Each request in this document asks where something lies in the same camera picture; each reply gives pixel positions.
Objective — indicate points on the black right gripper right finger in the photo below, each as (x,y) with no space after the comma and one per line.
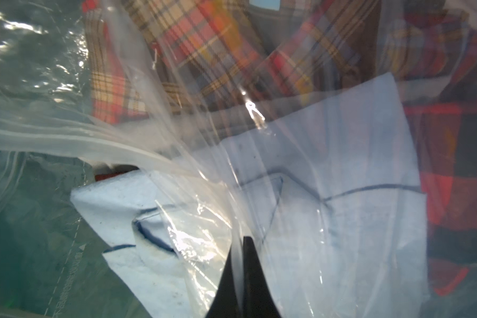
(257,300)

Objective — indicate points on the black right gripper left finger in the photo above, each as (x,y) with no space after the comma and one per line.
(225,303)

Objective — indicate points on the light blue shirt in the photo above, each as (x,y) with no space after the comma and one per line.
(330,195)

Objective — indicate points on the clear plastic vacuum bag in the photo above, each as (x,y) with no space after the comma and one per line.
(77,107)

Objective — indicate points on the red tan plaid shirt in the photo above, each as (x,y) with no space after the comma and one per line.
(204,51)

